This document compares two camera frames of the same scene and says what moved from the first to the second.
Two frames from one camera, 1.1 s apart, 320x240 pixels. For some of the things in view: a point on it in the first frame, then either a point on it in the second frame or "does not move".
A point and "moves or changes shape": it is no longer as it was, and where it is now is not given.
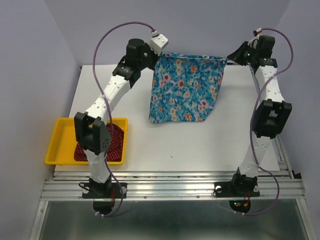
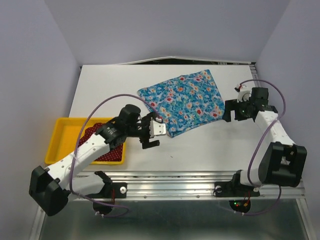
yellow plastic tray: x=61 y=149 does not move
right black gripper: x=237 y=55 to x=230 y=105
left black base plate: x=104 y=194 does not move
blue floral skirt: x=184 y=87 moves or changes shape
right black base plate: x=225 y=189 does not move
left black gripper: x=146 y=46 to x=145 y=141
